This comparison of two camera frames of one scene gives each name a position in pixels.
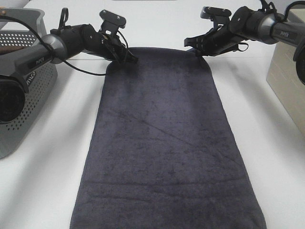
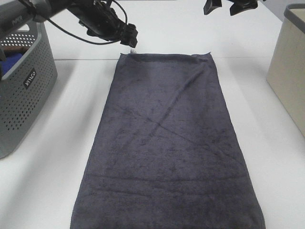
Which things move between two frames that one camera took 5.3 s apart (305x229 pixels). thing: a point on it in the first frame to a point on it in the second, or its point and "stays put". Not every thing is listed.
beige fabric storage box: [283, 77] stays put
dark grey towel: [162, 150] stays put
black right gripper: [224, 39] to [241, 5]
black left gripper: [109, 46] to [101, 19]
